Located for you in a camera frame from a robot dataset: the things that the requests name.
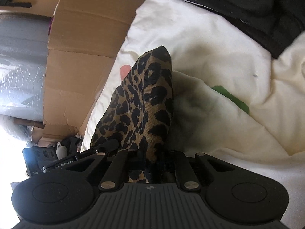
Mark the leopard print garment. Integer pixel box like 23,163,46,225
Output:
90,46,174,183

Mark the black storage bag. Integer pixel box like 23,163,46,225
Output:
184,0,304,58

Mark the brown cardboard sheet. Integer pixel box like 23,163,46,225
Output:
0,0,163,146

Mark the grey plastic-wrapped mattress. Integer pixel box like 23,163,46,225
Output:
1,11,51,122

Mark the white bear print blanket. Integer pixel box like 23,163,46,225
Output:
83,0,304,228

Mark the black clothes pile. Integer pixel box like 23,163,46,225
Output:
56,134,83,160

